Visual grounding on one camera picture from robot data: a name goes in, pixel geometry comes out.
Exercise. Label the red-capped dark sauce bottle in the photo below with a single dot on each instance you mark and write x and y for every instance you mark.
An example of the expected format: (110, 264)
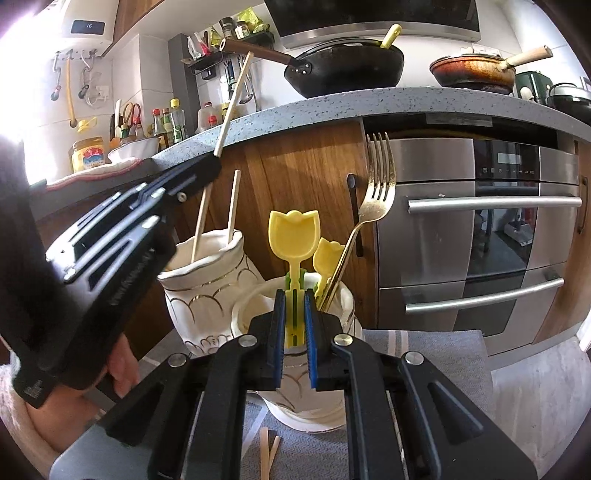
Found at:
(159, 129)

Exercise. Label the stainless steel built-in oven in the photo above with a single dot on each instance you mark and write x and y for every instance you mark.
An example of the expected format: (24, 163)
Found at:
(461, 230)

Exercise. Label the hanging metal spatula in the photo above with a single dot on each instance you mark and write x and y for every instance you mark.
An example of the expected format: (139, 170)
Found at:
(231, 78)

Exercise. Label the narrow wooden cabinet panel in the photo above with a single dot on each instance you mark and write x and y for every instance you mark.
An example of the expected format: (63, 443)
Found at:
(572, 277)

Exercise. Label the black wall spice shelf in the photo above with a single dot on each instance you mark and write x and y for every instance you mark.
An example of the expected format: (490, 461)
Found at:
(207, 62)

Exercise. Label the black range hood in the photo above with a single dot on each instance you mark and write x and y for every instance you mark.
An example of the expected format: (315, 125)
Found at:
(369, 18)

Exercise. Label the rusty frying pan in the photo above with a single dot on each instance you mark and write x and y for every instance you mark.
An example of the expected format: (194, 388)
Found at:
(471, 71)

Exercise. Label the wooden wall cabinet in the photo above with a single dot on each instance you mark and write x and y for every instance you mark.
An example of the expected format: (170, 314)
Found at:
(136, 14)

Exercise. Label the gold metal fork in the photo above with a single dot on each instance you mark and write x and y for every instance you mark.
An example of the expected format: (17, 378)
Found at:
(381, 184)

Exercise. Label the white floral ceramic utensil holder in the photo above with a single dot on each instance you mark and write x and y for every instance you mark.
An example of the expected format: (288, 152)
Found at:
(203, 286)

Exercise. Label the black cooking pot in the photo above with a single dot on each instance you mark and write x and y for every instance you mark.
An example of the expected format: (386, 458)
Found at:
(570, 97)

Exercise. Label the wooden chopstick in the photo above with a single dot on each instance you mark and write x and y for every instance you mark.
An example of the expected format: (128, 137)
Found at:
(235, 101)
(274, 447)
(264, 452)
(234, 203)

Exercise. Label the white bowl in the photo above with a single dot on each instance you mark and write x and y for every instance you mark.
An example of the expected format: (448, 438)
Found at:
(136, 147)

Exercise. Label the person's left hand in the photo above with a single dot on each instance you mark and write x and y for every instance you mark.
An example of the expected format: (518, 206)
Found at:
(124, 374)

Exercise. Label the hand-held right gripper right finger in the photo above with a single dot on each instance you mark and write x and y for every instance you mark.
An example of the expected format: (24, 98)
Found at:
(310, 350)

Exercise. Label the yellow-green packet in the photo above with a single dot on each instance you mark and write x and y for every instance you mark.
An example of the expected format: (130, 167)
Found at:
(253, 18)

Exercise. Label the dark-lidded spice jar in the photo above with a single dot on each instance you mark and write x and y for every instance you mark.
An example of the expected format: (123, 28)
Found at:
(226, 28)

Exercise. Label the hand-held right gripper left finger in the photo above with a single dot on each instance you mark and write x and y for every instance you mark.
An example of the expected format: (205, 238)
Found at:
(280, 341)

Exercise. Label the green kitchen appliance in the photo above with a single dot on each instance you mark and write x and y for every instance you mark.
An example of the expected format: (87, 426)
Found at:
(531, 83)

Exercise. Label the person's left forearm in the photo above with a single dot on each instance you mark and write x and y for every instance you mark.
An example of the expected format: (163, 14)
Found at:
(18, 415)

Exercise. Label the small spice jar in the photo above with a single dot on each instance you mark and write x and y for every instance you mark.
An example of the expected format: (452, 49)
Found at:
(241, 30)

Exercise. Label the white water heater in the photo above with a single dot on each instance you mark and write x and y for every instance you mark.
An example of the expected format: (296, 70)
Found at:
(83, 23)

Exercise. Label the white ceramic saucer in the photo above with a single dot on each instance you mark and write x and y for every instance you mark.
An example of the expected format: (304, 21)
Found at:
(314, 420)

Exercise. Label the yellow-green spatula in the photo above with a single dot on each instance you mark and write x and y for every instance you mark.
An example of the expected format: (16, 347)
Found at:
(390, 37)

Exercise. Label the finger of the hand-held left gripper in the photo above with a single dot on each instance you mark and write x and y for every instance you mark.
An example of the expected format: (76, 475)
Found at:
(138, 244)
(184, 170)

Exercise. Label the yellow plastic tub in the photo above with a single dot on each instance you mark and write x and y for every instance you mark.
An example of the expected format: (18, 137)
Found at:
(87, 154)

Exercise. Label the yellow tulip-shaped plastic utensil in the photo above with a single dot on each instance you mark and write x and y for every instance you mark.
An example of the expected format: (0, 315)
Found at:
(328, 258)
(295, 235)

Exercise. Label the grey checked cloth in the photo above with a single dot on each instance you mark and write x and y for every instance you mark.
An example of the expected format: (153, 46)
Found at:
(438, 364)

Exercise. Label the grey speckled countertop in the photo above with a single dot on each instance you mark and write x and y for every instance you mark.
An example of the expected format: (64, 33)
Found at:
(369, 108)

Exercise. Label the yellow-capped green bottle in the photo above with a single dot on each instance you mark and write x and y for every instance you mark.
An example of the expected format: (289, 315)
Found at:
(178, 122)

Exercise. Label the hanging metal ladle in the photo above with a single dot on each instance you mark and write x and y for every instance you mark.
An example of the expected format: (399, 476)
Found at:
(247, 87)

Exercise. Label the white jug with red cap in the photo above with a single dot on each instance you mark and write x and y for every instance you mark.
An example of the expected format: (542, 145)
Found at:
(207, 120)

